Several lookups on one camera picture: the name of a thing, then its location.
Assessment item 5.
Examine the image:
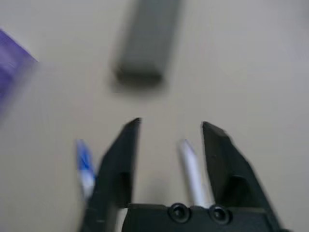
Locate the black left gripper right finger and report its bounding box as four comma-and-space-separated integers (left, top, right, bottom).
201, 120, 290, 232

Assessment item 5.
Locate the grey glasses case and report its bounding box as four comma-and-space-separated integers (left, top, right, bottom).
113, 0, 184, 84

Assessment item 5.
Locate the white marker with blue cap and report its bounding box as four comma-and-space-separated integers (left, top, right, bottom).
178, 139, 211, 208
76, 139, 97, 201

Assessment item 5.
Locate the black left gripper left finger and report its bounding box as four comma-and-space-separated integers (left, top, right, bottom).
82, 117, 142, 232

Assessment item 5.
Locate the purple tissue pack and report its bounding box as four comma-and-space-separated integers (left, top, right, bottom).
0, 28, 39, 92

